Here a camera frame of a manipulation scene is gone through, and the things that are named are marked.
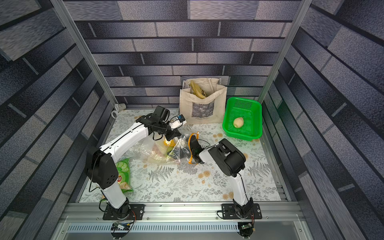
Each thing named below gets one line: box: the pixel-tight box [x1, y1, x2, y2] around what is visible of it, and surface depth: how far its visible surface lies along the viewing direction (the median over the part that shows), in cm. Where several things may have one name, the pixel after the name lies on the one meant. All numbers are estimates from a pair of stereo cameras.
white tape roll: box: [111, 110, 119, 119], surface depth 120 cm
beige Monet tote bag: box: [179, 77, 228, 125], surface depth 101 cm
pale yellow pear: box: [233, 116, 244, 128], surface depth 108 cm
